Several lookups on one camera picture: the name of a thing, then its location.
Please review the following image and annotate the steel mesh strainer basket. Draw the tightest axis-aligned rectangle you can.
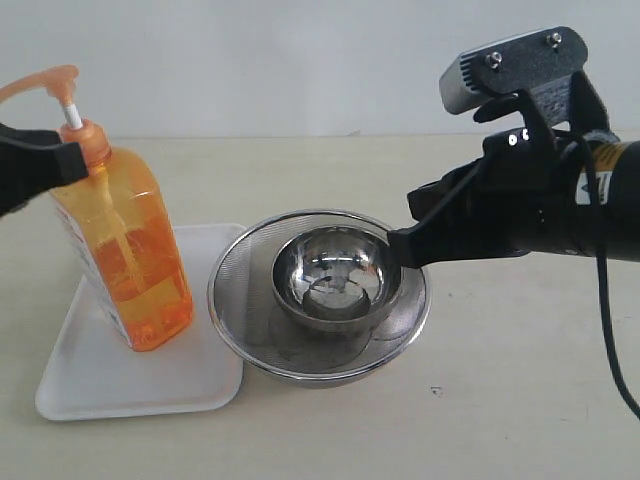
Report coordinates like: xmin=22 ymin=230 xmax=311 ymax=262
xmin=206 ymin=208 xmax=433 ymax=389

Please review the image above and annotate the white plastic tray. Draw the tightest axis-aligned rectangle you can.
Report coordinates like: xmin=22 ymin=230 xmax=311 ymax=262
xmin=35 ymin=223 xmax=244 ymax=421

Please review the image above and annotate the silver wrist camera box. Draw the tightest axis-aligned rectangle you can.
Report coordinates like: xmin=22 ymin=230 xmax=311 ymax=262
xmin=438 ymin=25 xmax=589 ymax=115

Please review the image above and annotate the orange soap pump bottle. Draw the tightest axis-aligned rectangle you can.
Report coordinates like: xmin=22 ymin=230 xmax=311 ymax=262
xmin=1 ymin=65 xmax=194 ymax=352

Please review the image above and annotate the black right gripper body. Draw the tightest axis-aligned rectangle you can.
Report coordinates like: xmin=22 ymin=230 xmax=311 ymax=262
xmin=474 ymin=70 xmax=620 ymax=259

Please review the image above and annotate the small stainless steel bowl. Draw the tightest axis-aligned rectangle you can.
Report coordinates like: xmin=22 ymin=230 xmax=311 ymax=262
xmin=271 ymin=224 xmax=404 ymax=334

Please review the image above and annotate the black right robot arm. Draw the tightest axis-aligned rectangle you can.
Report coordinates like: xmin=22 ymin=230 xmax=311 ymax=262
xmin=387 ymin=72 xmax=639 ymax=268

